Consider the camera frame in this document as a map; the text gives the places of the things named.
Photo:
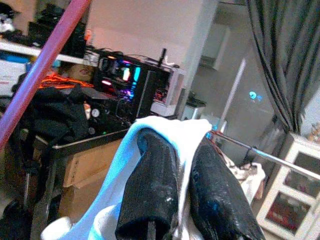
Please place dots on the grey curtain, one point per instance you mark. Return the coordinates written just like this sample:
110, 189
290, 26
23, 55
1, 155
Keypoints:
287, 50

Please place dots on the black jacket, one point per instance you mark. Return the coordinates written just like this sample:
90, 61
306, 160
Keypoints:
62, 112

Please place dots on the white shirt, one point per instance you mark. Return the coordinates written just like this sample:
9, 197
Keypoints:
175, 132

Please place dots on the white wall shelf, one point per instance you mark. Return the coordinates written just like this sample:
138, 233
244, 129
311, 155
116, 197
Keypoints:
70, 58

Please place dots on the red plastic hanger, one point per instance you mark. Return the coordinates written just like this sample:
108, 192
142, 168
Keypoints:
45, 57

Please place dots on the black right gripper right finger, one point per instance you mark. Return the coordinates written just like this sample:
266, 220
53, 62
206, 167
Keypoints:
220, 205

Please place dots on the black computer case coloured lights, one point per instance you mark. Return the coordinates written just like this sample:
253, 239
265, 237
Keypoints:
120, 75

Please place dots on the cream garment with red print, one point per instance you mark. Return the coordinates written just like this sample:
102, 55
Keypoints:
252, 180

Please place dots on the white cabinet glass doors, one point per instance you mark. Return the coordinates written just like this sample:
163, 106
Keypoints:
297, 143

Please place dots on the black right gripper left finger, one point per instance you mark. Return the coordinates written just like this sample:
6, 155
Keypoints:
150, 195

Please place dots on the pale pole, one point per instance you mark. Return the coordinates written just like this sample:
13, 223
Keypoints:
233, 92

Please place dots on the brown cardboard box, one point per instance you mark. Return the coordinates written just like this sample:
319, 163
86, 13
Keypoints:
85, 200
95, 162

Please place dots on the white computer case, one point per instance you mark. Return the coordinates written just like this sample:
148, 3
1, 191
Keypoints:
172, 85

